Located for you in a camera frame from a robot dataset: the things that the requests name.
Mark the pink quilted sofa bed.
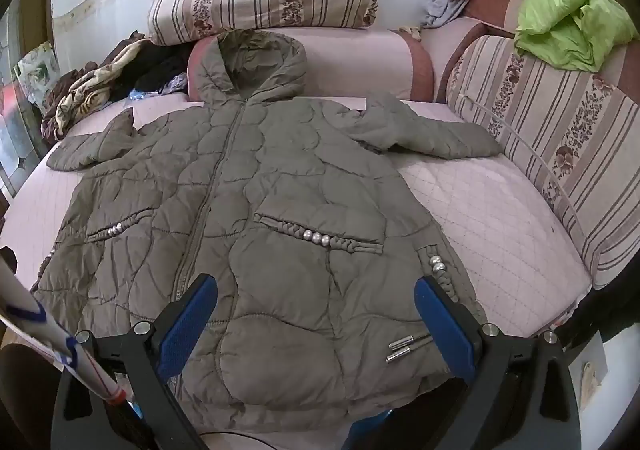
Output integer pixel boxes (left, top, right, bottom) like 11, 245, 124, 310
0, 0, 640, 346

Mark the floral printed panel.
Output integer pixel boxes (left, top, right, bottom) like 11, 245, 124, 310
14, 41, 60, 107

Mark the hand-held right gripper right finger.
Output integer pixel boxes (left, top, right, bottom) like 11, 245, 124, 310
414, 275, 581, 450

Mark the green cloth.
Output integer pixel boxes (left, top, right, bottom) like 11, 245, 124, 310
514, 0, 640, 73

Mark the pale blue cloth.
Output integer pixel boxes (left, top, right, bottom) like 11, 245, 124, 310
421, 0, 471, 28

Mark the olive quilted hooded jacket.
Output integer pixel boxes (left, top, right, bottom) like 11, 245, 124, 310
31, 29, 503, 436

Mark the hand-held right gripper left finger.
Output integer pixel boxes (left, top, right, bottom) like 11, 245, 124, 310
52, 274, 218, 450

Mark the white printed tube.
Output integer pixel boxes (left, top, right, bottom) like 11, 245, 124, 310
0, 246, 128, 406

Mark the black cloth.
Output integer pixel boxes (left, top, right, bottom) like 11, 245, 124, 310
111, 41, 193, 97

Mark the pink bolster cushion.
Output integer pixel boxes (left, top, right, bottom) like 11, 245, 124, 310
186, 27, 435, 103

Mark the white paper sheet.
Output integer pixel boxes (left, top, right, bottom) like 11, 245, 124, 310
580, 345, 612, 403

